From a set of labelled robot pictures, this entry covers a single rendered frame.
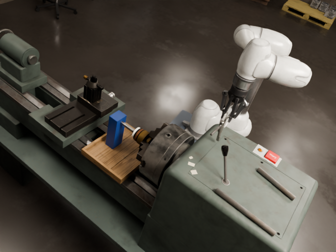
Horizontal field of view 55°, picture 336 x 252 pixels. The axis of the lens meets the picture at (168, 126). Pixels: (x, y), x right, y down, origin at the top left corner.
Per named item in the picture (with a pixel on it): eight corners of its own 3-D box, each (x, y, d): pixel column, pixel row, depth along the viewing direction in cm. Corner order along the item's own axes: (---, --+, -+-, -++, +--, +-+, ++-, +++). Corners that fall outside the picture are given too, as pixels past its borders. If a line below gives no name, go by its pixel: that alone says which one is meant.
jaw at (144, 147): (160, 150, 166) (146, 161, 158) (158, 157, 169) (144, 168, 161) (144, 139, 170) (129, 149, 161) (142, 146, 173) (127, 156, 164)
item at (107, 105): (112, 111, 201) (113, 105, 197) (100, 118, 194) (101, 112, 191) (88, 94, 207) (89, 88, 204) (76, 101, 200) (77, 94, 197)
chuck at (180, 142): (189, 159, 188) (199, 125, 164) (155, 196, 170) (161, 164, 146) (184, 156, 189) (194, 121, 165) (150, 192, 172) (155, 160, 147)
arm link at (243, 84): (241, 65, 140) (236, 76, 144) (232, 72, 134) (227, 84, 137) (260, 75, 137) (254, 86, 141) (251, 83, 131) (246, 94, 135)
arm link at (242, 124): (215, 122, 232) (245, 131, 232) (213, 137, 219) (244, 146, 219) (259, 21, 183) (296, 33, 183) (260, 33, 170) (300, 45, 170)
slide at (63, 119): (117, 107, 212) (118, 101, 209) (65, 138, 182) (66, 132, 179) (97, 93, 218) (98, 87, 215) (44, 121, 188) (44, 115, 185)
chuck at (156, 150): (184, 156, 189) (194, 121, 165) (150, 192, 172) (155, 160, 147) (172, 147, 192) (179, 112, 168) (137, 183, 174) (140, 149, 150)
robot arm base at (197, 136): (187, 117, 240) (189, 112, 236) (213, 131, 235) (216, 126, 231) (176, 130, 227) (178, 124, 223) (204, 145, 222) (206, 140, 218)
